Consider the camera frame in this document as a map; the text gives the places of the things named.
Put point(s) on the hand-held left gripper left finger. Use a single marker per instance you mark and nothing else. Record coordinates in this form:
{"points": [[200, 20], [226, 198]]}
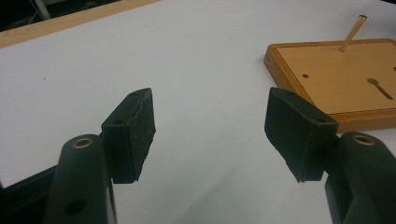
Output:
{"points": [[129, 137]]}

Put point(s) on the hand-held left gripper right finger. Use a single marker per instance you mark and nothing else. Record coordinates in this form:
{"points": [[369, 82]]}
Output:
{"points": [[295, 133]]}

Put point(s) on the orange wooden-framed box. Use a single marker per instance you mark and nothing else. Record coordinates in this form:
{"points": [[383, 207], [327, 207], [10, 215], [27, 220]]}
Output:
{"points": [[336, 81]]}

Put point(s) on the white paper sheet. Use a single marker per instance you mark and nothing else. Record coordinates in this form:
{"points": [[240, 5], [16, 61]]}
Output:
{"points": [[202, 62]]}

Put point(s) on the wooden frame stand peg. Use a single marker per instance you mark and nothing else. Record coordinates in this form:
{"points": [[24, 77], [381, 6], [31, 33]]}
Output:
{"points": [[353, 32]]}

